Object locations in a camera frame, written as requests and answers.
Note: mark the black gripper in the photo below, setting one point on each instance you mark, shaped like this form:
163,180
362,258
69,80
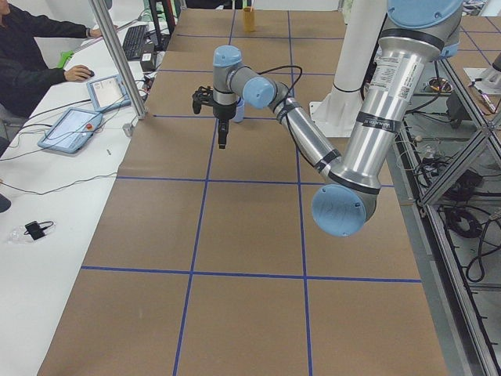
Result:
222,112

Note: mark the light blue plastic cup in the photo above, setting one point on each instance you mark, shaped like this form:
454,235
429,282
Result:
240,110

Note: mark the olive bamboo cup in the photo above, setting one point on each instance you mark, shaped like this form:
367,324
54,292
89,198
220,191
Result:
248,19

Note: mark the blue teach pendant far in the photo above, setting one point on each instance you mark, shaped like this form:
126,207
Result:
108,93

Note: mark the blue teach pendant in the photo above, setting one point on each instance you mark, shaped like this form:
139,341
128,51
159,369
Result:
72,131
108,93

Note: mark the black keyboard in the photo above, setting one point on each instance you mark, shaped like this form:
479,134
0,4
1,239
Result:
134,41

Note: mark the blue teach pendant near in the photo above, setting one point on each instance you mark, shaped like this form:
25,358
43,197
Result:
72,131

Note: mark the seated person black sweater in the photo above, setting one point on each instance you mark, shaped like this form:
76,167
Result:
25,77

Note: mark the small black adapter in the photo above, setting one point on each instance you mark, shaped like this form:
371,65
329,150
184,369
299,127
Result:
36,230

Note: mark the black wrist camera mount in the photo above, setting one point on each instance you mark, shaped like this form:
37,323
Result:
203,96

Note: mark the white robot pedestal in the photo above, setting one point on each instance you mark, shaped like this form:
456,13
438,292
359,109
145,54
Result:
337,113

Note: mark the aluminium frame post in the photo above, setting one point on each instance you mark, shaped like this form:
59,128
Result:
116,52

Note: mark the aluminium side frame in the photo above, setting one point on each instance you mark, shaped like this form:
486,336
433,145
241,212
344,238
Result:
446,167

